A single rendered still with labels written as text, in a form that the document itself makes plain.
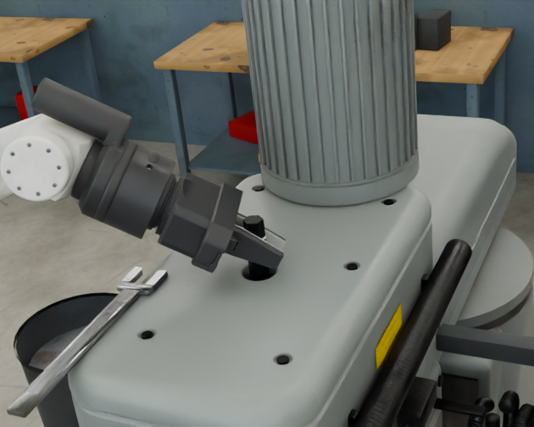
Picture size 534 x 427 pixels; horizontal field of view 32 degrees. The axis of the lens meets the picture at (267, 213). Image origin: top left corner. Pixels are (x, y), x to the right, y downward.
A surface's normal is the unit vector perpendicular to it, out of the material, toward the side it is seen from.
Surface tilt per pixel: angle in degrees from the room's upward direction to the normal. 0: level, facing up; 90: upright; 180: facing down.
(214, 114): 90
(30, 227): 0
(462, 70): 0
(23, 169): 82
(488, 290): 0
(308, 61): 90
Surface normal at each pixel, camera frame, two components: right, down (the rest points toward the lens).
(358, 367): 0.91, 0.11
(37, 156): -0.01, 0.33
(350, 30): 0.22, 0.43
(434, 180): -0.11, -0.88
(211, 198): 0.42, -0.79
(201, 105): -0.40, 0.46
